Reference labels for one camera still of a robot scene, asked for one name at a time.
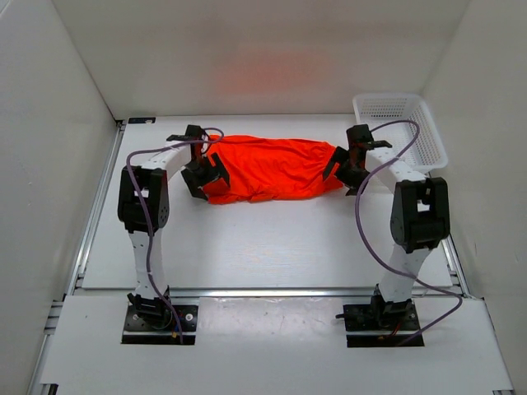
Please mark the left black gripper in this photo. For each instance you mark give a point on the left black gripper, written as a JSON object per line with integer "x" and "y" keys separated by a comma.
{"x": 195, "y": 184}

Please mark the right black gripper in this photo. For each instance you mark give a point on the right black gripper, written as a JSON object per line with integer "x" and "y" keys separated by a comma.
{"x": 353, "y": 183}

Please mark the orange shorts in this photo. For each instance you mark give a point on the orange shorts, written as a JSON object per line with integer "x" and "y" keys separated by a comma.
{"x": 265, "y": 169}

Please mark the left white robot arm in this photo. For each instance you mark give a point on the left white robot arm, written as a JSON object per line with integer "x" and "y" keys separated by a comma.
{"x": 144, "y": 209}

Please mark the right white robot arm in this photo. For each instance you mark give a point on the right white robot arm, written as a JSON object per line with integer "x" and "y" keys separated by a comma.
{"x": 419, "y": 218}

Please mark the white plastic basket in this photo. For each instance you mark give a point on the white plastic basket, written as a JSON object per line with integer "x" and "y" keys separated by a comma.
{"x": 398, "y": 118}

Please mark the black label sticker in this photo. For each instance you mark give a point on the black label sticker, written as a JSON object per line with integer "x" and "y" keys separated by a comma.
{"x": 141, "y": 120}

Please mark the front aluminium rail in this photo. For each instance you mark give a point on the front aluminium rail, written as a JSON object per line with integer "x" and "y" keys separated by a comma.
{"x": 271, "y": 292}

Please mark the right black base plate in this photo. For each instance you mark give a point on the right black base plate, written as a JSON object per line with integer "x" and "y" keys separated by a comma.
{"x": 365, "y": 330}

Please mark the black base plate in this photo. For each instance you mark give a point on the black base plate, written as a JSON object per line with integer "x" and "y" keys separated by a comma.
{"x": 150, "y": 322}
{"x": 365, "y": 330}

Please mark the right aluminium frame rail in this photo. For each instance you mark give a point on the right aluminium frame rail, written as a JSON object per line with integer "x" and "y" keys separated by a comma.
{"x": 484, "y": 243}

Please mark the aluminium frame rail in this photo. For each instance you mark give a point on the aluminium frame rail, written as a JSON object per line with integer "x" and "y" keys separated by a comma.
{"x": 484, "y": 243}
{"x": 76, "y": 267}

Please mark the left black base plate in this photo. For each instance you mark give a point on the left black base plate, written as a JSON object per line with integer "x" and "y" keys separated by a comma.
{"x": 150, "y": 322}

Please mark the left aluminium frame rail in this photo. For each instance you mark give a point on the left aluminium frame rail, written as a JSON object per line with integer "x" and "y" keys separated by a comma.
{"x": 76, "y": 267}

